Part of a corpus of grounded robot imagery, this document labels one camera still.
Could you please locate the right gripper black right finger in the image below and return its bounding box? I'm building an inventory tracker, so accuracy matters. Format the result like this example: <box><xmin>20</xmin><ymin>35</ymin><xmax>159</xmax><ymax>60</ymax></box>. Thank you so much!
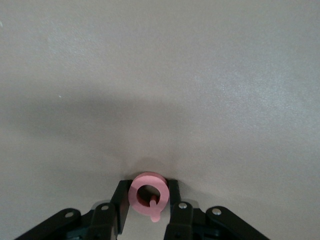
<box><xmin>163</xmin><ymin>178</ymin><xmax>273</xmax><ymax>240</ymax></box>

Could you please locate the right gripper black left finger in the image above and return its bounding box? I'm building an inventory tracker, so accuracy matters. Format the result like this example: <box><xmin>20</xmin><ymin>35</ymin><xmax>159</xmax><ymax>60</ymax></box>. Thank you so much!
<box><xmin>13</xmin><ymin>179</ymin><xmax>133</xmax><ymax>240</ymax></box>

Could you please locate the pink foam letter Q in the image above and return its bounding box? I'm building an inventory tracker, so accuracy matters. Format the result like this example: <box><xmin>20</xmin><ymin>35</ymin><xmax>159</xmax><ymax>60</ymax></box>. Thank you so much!
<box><xmin>127</xmin><ymin>171</ymin><xmax>171</xmax><ymax>224</ymax></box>

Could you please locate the brown table cover sheet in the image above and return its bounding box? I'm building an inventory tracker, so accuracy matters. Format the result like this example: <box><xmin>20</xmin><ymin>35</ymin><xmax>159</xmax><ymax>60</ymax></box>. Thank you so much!
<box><xmin>0</xmin><ymin>0</ymin><xmax>320</xmax><ymax>240</ymax></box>

